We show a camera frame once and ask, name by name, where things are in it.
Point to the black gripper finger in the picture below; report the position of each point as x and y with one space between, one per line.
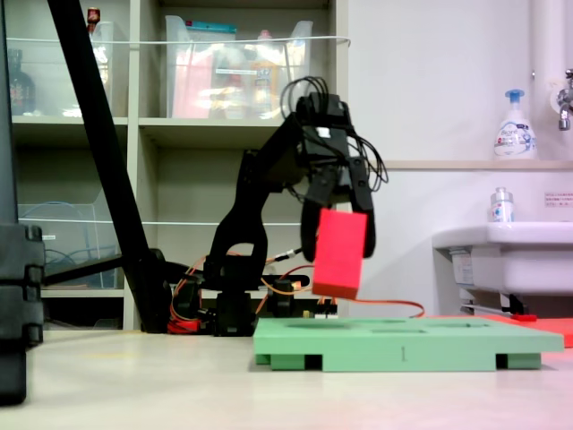
313 210
363 201

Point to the red square block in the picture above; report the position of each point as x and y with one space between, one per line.
339 253

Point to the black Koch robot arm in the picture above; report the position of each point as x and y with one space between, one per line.
250 210

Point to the black table clamp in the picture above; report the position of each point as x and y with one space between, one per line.
283 300

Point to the small circuit board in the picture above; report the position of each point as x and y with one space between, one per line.
324 311

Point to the large clear storage bin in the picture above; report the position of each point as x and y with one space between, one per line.
233 76

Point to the beige shelf unit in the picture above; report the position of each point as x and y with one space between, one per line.
201 134

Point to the small clear sanitizer bottle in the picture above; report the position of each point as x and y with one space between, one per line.
501 207

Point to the green shape-sorting board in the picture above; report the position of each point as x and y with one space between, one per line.
403 342

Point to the white ceramic sink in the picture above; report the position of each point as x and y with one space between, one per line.
510 260

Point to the white foam soap pump bottle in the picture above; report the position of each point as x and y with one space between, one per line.
515 134

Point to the black tripod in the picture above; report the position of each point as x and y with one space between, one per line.
100 134

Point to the metal water tap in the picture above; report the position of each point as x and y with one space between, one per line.
565 103

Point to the flat red board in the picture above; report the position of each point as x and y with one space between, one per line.
553 331

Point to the clear bin with bottles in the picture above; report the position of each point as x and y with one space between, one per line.
105 67

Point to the dark glass bottle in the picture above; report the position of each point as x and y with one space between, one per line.
19 87

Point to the notched black stack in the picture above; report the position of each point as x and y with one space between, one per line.
18 313

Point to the white wall label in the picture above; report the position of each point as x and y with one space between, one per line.
558 199

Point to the dark grey upright post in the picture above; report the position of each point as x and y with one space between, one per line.
6 112

